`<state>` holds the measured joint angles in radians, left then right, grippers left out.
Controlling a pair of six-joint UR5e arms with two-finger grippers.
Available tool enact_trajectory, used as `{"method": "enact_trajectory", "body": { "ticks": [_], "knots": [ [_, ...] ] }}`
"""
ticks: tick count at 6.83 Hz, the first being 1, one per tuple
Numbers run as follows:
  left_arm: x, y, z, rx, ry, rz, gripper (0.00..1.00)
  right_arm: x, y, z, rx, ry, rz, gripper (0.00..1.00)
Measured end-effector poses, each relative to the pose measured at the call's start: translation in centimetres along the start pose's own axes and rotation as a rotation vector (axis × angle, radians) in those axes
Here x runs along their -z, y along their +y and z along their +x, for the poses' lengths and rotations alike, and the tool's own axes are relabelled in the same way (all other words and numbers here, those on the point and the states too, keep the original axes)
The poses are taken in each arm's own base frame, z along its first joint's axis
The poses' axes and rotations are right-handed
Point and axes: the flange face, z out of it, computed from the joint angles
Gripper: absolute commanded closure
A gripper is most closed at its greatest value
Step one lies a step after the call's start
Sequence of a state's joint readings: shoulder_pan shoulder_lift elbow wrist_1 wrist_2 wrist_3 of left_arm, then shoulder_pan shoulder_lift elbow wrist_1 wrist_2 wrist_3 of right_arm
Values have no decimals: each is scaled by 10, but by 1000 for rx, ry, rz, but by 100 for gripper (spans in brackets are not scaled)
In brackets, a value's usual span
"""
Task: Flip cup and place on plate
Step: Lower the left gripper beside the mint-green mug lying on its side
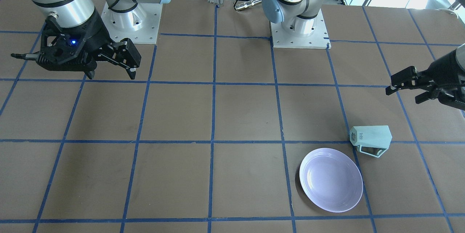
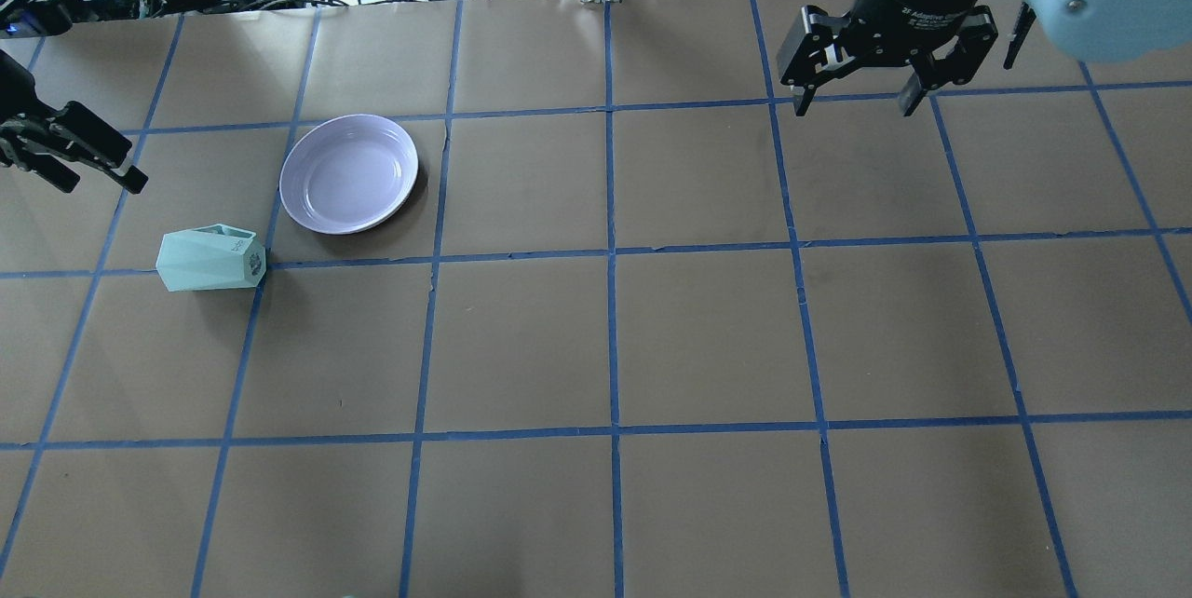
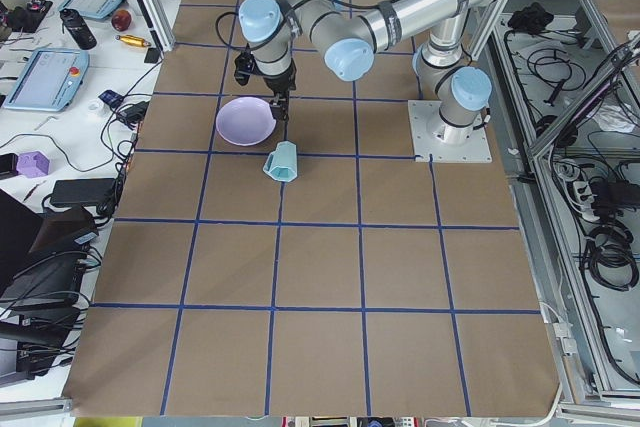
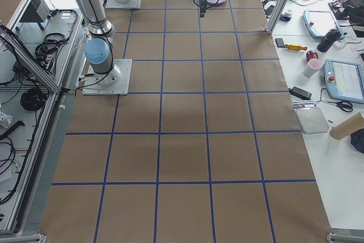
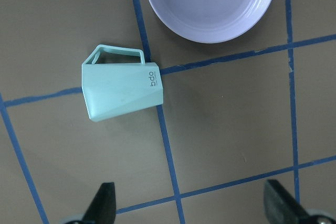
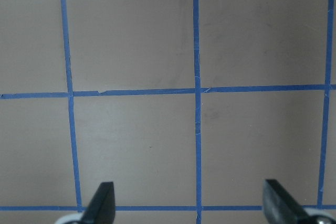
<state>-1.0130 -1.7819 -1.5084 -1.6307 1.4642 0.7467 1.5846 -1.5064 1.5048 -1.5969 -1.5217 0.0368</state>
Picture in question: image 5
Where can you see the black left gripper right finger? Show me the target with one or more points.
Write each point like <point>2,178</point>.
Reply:
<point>280,207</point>

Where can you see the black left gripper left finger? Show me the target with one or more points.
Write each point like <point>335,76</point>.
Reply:
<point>102,209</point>

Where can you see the mint green faceted cup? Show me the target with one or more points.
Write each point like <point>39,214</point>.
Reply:
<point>114,89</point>

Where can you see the lavender plate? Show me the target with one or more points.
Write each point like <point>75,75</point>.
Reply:
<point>210,21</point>

